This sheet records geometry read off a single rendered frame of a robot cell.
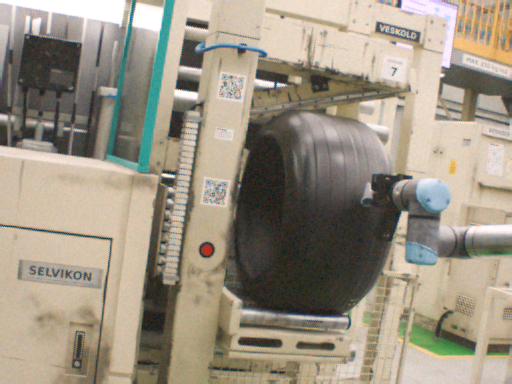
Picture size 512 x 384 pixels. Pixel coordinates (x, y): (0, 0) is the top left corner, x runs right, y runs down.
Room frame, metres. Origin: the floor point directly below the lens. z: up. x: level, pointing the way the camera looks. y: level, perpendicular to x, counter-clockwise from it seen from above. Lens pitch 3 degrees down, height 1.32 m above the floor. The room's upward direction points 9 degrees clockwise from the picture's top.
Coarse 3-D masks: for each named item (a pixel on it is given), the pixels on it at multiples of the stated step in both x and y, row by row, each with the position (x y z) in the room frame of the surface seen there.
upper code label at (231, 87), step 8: (224, 72) 2.02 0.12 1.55; (224, 80) 2.02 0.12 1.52; (232, 80) 2.03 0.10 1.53; (240, 80) 2.03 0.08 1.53; (224, 88) 2.02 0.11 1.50; (232, 88) 2.03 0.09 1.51; (240, 88) 2.03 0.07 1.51; (216, 96) 2.02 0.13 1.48; (224, 96) 2.02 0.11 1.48; (232, 96) 2.03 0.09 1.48; (240, 96) 2.04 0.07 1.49
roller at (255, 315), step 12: (252, 312) 2.00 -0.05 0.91; (264, 312) 2.01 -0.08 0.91; (276, 312) 2.02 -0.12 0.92; (288, 312) 2.04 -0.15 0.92; (300, 312) 2.05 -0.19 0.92; (312, 312) 2.07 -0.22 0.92; (276, 324) 2.02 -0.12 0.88; (288, 324) 2.03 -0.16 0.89; (300, 324) 2.04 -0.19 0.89; (312, 324) 2.05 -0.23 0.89; (324, 324) 2.06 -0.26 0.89; (336, 324) 2.07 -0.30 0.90; (348, 324) 2.08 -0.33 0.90
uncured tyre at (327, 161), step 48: (288, 144) 2.01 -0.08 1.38; (336, 144) 1.98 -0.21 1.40; (240, 192) 2.35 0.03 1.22; (288, 192) 1.95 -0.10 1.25; (336, 192) 1.91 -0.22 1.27; (240, 240) 2.32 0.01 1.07; (288, 240) 1.92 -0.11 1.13; (336, 240) 1.91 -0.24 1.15; (288, 288) 1.96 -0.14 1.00; (336, 288) 1.98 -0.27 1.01
